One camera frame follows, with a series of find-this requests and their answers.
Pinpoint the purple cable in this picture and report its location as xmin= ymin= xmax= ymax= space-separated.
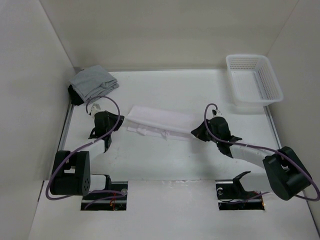
xmin=204 ymin=102 xmax=320 ymax=202
xmin=47 ymin=96 xmax=125 ymax=210

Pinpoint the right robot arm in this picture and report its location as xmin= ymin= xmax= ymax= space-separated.
xmin=191 ymin=116 xmax=312 ymax=201

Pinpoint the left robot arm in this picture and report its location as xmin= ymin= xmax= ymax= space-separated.
xmin=45 ymin=111 xmax=125 ymax=200

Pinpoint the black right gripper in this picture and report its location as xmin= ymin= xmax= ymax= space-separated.
xmin=191 ymin=118 xmax=220 ymax=144

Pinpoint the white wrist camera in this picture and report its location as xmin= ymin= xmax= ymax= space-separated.
xmin=212 ymin=109 xmax=223 ymax=118
xmin=89 ymin=103 xmax=102 ymax=119

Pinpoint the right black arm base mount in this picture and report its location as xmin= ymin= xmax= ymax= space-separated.
xmin=215 ymin=171 xmax=265 ymax=211

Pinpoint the white plastic basket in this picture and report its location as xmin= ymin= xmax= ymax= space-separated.
xmin=225 ymin=54 xmax=284 ymax=108

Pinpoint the folded grey tank top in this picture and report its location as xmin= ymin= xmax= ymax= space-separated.
xmin=69 ymin=65 xmax=119 ymax=103

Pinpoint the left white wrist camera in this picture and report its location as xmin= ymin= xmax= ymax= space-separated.
xmin=89 ymin=103 xmax=102 ymax=119

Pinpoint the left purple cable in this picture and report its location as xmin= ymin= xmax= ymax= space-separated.
xmin=47 ymin=96 xmax=125 ymax=210

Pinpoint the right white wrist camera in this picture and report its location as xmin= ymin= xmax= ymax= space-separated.
xmin=212 ymin=109 xmax=223 ymax=118

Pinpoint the white tank top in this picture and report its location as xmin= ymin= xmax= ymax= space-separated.
xmin=126 ymin=105 xmax=202 ymax=141

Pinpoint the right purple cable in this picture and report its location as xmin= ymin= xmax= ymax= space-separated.
xmin=204 ymin=102 xmax=320 ymax=202

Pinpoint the folded black tank top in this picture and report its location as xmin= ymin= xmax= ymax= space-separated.
xmin=67 ymin=84 xmax=84 ymax=106

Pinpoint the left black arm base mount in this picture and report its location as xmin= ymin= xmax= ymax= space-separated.
xmin=80 ymin=174 xmax=129 ymax=212

